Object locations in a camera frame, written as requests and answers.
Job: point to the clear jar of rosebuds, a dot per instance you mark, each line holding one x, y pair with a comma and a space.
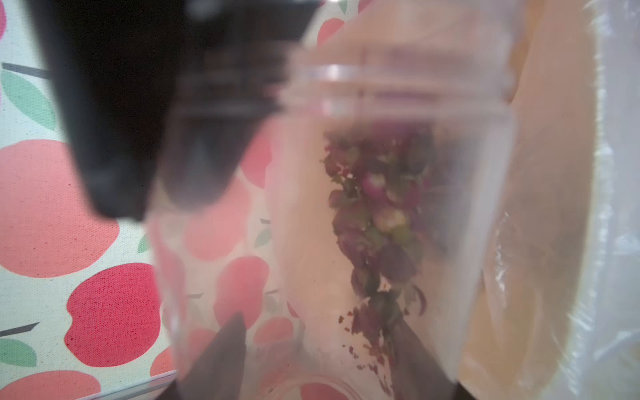
324, 209

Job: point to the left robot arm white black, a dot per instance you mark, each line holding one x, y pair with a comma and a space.
115, 67

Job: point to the cream trash bin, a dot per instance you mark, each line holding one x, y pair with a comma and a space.
526, 65

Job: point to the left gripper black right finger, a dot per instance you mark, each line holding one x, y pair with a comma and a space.
416, 373

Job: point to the left aluminium corner post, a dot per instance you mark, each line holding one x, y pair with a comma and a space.
150, 389

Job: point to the pink plastic bin liner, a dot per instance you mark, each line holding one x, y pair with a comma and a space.
602, 355

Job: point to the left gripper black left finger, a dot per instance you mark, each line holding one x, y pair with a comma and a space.
218, 372

